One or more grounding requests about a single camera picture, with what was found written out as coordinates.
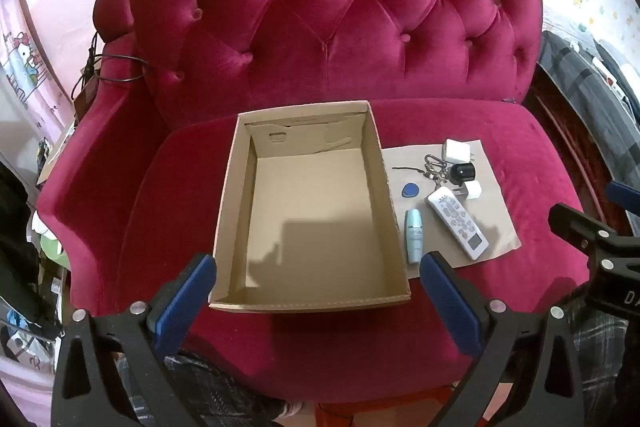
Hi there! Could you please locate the red tufted velvet sofa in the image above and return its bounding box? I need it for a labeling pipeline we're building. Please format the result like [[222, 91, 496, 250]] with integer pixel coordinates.
[[37, 0, 603, 408]]

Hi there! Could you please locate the green white toy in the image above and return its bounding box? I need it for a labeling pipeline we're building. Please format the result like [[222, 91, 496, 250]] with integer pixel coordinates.
[[30, 212, 71, 268]]

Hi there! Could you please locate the paper tag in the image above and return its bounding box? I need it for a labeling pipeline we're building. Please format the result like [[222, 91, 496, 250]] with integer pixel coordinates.
[[74, 72, 103, 118]]

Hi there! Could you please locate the cartoon cat printed curtain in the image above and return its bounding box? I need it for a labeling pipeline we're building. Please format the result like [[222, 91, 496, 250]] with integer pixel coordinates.
[[0, 0, 76, 158]]

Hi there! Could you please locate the cardboard box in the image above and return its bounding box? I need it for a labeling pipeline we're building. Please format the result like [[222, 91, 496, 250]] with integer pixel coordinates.
[[207, 100, 412, 314]]

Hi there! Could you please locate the grey checked blanket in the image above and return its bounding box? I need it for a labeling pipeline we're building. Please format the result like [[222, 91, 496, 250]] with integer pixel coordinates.
[[537, 29, 640, 188]]

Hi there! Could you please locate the key ring with carabiner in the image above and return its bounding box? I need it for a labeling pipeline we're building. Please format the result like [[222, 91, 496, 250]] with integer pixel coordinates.
[[392, 154, 451, 182]]

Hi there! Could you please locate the flat cardboard sheet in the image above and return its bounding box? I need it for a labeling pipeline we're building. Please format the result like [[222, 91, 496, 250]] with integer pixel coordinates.
[[381, 139, 522, 280]]

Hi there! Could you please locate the large white charger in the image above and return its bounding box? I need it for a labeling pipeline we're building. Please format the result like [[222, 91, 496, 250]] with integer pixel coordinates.
[[444, 138, 473, 164]]

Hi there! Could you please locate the dark cloth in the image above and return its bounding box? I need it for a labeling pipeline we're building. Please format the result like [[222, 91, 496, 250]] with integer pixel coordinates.
[[0, 167, 41, 308]]

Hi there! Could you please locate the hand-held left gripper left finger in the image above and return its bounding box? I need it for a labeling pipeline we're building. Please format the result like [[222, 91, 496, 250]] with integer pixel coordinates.
[[51, 253, 217, 427]]

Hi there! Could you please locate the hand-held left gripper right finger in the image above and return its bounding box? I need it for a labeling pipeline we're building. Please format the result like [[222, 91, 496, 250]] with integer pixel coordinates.
[[419, 251, 586, 427]]

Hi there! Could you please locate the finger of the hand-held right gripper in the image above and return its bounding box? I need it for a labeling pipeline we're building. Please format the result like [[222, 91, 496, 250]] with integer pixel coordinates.
[[605, 180, 640, 210], [548, 203, 640, 275]]

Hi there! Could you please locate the small white charger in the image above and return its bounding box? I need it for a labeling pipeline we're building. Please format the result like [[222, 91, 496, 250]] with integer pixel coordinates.
[[452, 180, 482, 202]]

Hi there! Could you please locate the black cable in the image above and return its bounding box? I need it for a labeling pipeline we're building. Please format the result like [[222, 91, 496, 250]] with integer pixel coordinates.
[[85, 32, 151, 84]]

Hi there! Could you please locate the white remote control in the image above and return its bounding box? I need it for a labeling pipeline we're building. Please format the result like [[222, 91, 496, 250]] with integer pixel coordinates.
[[426, 187, 490, 260]]

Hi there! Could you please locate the black round car key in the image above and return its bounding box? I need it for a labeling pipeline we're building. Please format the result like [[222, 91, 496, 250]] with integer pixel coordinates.
[[446, 163, 476, 184]]

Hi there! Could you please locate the light blue bottle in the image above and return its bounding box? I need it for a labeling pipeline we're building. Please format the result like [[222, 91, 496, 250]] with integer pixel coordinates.
[[404, 208, 425, 265]]

